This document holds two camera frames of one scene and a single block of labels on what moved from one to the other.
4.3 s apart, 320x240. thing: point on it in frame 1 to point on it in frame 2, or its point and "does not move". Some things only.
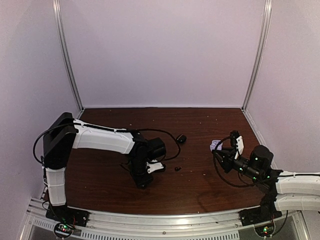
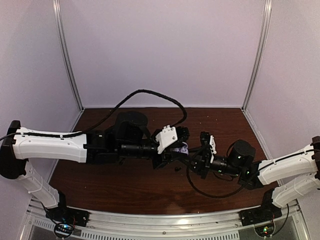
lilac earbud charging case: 214,144 to 184,149
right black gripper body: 229,161 to 205,165
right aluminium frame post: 263,46 does not move
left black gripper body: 138,177 to 164,159
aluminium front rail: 216,225 does not move
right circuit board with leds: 265,230 does not move
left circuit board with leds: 63,230 does not move
